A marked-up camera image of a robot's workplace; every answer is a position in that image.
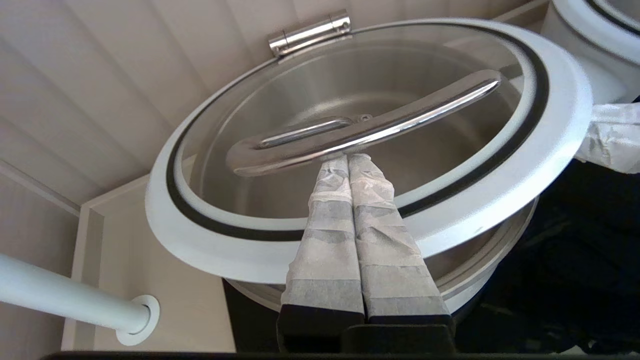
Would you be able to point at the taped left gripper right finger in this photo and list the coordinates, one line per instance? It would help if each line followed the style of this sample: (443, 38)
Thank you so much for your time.
(395, 270)

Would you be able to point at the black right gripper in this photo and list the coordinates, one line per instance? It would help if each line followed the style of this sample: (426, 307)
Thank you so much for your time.
(590, 250)

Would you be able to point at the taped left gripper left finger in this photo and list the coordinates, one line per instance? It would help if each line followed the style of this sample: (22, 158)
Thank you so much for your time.
(325, 260)

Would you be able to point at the glass lid white rim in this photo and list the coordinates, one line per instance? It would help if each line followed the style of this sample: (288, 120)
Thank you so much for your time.
(475, 200)

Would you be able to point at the white round pot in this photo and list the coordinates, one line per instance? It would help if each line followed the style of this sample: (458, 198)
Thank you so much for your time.
(480, 260)
(570, 65)

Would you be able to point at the middle white pot with lid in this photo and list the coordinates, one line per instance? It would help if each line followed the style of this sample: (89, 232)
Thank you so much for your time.
(600, 30)

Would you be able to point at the white metal pole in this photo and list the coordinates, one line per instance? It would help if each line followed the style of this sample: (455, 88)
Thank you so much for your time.
(60, 297)

